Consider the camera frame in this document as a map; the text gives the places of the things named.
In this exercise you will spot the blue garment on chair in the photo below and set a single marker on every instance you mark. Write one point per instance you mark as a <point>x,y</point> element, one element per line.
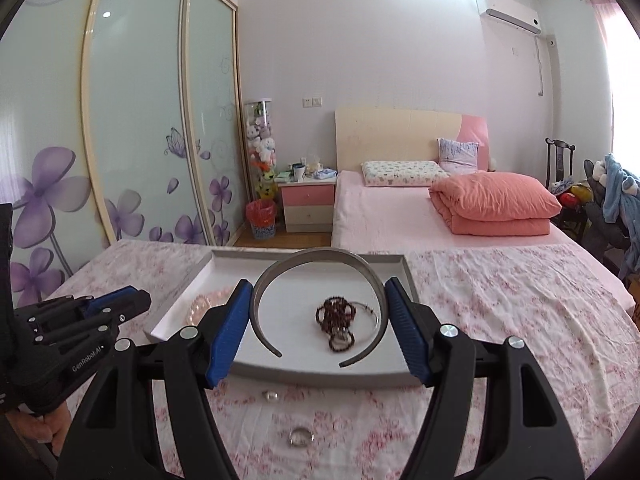
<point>621,201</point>

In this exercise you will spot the grey cardboard tray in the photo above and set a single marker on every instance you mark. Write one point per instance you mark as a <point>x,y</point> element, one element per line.
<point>286,315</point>

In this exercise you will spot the pink mattress sheet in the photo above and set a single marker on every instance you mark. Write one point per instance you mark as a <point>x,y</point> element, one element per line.
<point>398,220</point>

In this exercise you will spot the floral white pillow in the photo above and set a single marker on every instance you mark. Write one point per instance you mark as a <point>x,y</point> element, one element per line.
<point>416,174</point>

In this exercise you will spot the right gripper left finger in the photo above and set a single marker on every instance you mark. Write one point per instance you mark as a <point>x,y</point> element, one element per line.
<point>114,435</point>

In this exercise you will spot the white air conditioner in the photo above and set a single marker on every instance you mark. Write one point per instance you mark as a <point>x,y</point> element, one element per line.
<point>511,12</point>

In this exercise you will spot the person's left hand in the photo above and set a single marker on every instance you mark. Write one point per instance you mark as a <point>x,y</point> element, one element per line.
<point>51,428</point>

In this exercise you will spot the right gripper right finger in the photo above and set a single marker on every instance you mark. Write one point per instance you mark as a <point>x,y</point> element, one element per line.
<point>525,434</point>

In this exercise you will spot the sliding wardrobe with flowers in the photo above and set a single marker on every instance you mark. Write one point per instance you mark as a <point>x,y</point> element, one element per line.
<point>119,121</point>

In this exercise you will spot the orange folded quilt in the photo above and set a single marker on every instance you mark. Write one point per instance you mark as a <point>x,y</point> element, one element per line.
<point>494,204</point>

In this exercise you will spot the black wooden chair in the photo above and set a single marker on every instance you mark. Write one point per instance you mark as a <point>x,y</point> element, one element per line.
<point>560,160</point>

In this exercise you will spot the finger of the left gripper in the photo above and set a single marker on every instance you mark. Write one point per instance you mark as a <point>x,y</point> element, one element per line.
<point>50,334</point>
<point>109,308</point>

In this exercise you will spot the red waste basket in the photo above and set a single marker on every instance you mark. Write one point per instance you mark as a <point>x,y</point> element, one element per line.
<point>262,217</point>

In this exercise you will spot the pink nightstand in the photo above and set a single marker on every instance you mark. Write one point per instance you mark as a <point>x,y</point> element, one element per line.
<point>308,206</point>

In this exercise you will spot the plush toy display tube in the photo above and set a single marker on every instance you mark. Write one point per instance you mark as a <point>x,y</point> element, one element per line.
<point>260,148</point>

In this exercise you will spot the thin silver bangle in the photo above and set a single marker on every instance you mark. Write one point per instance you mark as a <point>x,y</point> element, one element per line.
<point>361,320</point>

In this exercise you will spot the purple patterned pillow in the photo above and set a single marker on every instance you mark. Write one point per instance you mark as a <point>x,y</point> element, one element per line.
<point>458,157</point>

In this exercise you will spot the beige pink headboard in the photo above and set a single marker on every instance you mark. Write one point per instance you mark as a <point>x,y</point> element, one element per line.
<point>372,133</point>

